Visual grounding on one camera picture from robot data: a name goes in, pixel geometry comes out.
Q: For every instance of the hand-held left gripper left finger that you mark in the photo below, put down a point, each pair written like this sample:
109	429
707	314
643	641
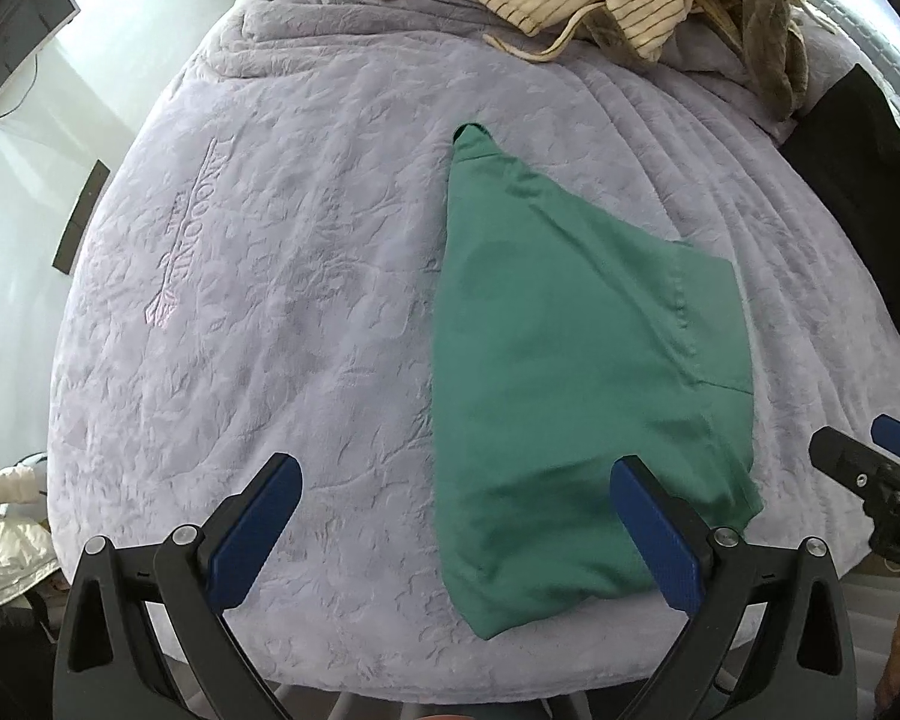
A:
259	525

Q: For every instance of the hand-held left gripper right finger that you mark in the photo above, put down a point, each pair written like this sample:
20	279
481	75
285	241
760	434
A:
656	525

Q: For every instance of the green work shirt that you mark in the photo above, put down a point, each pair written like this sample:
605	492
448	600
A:
570	352

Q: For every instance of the lilac embossed fleece blanket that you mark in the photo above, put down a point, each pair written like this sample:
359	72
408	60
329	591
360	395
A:
270	315

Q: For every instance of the black cloth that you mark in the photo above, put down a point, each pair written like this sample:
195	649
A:
862	187

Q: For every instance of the white puffy jacket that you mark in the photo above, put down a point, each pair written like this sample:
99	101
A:
7	547

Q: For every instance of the dark cloth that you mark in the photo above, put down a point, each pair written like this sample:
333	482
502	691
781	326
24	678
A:
7	660

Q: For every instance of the white quilted padding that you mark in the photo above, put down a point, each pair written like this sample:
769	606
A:
870	37

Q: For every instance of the olive ribbed garment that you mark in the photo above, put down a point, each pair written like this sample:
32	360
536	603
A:
772	37

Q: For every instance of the dark wall strip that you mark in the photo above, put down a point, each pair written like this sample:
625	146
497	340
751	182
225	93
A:
81	216

